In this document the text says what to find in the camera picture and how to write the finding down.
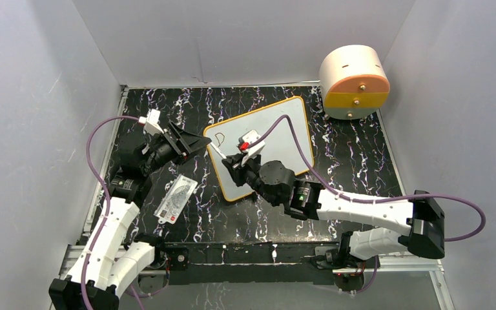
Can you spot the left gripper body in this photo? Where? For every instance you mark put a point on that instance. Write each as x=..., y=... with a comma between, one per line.
x=163, y=154

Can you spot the flat packaged ruler set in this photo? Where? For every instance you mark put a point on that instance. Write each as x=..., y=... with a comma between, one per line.
x=175, y=200

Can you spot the round three drawer cabinet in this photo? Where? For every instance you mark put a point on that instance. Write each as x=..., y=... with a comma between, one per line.
x=353, y=82

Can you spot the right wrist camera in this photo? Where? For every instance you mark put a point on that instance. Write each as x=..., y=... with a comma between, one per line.
x=251, y=143

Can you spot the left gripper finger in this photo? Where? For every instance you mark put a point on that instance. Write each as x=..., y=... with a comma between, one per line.
x=195, y=149
x=186, y=138

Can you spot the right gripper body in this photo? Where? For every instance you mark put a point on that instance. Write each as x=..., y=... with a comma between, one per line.
x=252, y=176

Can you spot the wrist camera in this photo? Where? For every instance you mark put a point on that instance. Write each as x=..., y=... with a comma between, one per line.
x=154, y=122
x=251, y=143

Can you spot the white whiteboard marker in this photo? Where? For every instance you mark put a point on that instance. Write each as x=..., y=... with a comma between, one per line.
x=218, y=151

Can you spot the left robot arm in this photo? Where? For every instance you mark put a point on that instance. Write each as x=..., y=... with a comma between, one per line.
x=99, y=278

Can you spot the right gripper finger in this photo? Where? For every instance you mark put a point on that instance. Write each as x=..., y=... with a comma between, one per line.
x=227, y=164
x=240, y=160

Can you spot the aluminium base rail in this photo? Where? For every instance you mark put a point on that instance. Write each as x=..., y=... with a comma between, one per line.
x=275, y=254

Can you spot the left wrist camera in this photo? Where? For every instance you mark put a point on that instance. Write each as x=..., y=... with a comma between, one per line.
x=154, y=122

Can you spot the yellow framed whiteboard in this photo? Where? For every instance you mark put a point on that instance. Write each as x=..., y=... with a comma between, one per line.
x=279, y=145

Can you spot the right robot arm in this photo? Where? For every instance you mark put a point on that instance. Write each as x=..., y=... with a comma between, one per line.
x=415, y=225

